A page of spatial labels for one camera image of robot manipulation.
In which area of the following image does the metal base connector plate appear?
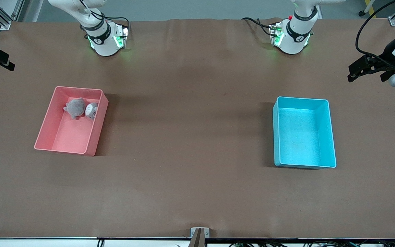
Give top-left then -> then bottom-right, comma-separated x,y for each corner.
113,23 -> 129,49
269,21 -> 284,47

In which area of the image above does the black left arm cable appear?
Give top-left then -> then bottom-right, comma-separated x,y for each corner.
355,0 -> 395,69

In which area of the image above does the brown table mat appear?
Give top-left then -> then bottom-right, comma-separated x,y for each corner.
0,17 -> 395,239

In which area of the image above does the grey plush toy white belly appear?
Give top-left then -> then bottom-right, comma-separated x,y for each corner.
85,102 -> 98,120

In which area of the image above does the small metal edge bracket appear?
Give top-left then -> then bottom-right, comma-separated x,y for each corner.
190,227 -> 210,238

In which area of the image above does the tangled cable bundle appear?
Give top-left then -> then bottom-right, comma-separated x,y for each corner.
228,240 -> 395,247

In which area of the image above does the blue plastic box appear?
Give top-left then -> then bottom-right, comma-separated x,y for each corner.
273,96 -> 337,169

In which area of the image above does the brown mounting post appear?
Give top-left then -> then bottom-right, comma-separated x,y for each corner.
188,228 -> 205,247

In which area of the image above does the plain grey plush toy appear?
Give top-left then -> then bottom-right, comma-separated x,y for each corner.
63,97 -> 87,120

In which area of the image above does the pink plastic box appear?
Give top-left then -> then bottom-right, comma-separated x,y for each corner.
34,86 -> 109,157

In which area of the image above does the black base cable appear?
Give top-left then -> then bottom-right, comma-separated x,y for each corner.
79,0 -> 130,35
241,17 -> 277,36

